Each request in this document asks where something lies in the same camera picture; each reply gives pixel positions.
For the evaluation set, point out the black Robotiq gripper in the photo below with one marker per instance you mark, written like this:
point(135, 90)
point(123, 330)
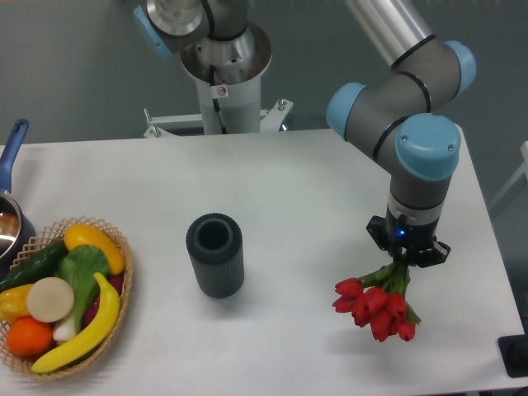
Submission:
point(396, 233)

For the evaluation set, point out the red tulip bouquet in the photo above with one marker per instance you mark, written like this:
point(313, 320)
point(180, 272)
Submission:
point(378, 300)

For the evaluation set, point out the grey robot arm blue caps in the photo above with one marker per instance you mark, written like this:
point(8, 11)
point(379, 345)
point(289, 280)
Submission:
point(395, 125)

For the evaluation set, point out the dark grey ribbed vase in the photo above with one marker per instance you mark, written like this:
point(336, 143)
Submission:
point(214, 243)

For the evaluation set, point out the black device at edge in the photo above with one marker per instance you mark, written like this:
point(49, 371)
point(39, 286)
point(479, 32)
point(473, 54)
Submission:
point(513, 351)

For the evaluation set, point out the purple red vegetable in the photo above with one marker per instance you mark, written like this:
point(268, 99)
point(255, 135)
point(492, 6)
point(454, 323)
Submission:
point(90, 313)

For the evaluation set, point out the yellow banana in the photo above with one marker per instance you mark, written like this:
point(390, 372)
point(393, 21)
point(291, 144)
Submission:
point(90, 337)

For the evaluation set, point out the green bok choy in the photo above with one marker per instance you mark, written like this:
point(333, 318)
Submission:
point(78, 269)

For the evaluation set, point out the beige round disc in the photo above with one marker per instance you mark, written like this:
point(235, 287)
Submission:
point(50, 299)

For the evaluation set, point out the dark green cucumber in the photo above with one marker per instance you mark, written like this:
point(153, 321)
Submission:
point(39, 265)

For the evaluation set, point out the orange fruit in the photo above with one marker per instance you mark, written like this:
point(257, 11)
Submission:
point(29, 337)

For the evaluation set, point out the yellow bell pepper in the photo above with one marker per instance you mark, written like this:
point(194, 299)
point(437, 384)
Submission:
point(13, 303)

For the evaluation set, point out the woven wicker basket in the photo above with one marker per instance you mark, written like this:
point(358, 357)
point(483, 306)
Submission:
point(44, 238)

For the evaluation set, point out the white frame at right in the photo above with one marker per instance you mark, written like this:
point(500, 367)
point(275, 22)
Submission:
point(511, 187)

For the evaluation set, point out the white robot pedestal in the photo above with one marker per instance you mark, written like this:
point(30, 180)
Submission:
point(228, 77)

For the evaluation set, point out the blue handled saucepan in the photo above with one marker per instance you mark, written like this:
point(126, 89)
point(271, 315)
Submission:
point(16, 228)

